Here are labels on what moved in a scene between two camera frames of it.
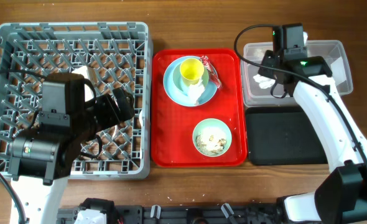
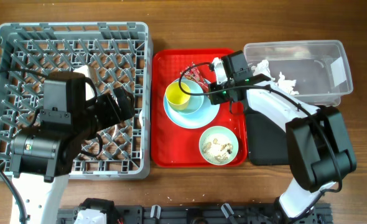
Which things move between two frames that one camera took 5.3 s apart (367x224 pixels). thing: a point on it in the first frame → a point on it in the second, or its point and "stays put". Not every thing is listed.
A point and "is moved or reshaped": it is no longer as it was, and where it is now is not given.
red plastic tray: [173, 125] stays put
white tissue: [195, 90] is moved or reshaped
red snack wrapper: [212, 71] is moved or reshaped
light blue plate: [178, 97] → [202, 118]
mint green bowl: [212, 137] is moved or reshaped
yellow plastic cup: [191, 71] → [176, 99]
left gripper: [112, 118] stays put
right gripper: [268, 58] → [216, 99]
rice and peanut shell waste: [211, 141] → [216, 152]
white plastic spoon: [140, 118] stays put
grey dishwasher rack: [119, 55] stays put
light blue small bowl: [179, 83] → [195, 101]
